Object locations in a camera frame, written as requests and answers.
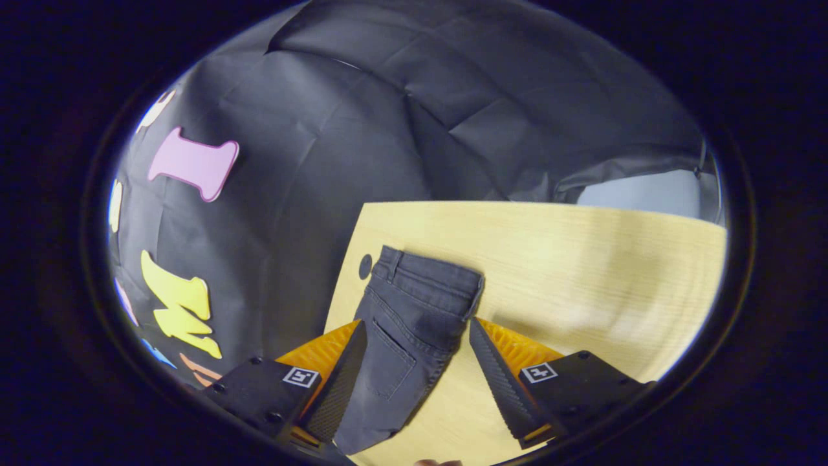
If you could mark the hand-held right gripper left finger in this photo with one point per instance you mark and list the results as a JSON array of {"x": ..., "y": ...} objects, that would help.
[{"x": 339, "y": 395}]

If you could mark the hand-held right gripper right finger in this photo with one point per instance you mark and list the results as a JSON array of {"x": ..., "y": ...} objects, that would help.
[{"x": 501, "y": 388}]

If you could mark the black jeans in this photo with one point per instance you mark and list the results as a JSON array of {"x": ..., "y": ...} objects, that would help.
[{"x": 414, "y": 310}]

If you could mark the black backdrop cloth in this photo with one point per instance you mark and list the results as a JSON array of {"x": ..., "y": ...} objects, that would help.
[{"x": 310, "y": 162}]

